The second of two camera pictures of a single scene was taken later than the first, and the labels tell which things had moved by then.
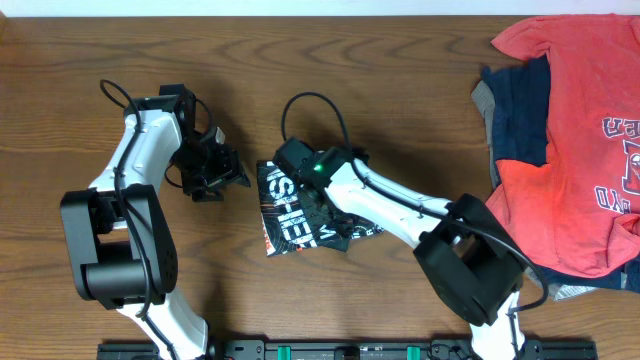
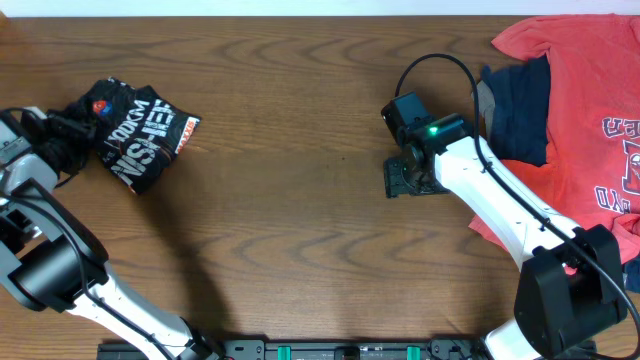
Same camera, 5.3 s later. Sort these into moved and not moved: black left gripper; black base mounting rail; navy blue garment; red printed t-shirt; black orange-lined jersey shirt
Moved: black orange-lined jersey shirt; black left gripper
Not moved: red printed t-shirt; black base mounting rail; navy blue garment
